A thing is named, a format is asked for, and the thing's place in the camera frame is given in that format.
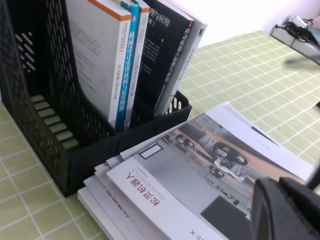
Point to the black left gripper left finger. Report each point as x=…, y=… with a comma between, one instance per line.
x=267, y=212

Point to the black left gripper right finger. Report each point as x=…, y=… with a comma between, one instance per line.
x=307, y=207

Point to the AgileX robotics brochure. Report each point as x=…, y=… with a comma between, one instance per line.
x=187, y=175

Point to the white book with grey panel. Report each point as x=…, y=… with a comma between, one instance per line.
x=250, y=125

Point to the white book with red title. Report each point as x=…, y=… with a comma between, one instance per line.
x=117, y=197

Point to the plain white book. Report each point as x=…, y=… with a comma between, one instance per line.
x=113, y=164
x=102, y=200
x=87, y=203

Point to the grey white spine book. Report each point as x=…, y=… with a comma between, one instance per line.
x=185, y=67

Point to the black plastic book holder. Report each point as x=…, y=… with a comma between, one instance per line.
x=87, y=155

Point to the black cover book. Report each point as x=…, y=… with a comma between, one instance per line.
x=162, y=50

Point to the blue spine book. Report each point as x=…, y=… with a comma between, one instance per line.
x=127, y=75

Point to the thick white book orange stripe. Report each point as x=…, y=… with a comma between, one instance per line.
x=100, y=62

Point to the green checked tablecloth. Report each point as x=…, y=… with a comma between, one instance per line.
x=250, y=75

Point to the grey metal box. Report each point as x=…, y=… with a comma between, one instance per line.
x=300, y=51

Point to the white power adapter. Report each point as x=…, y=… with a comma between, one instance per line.
x=297, y=20

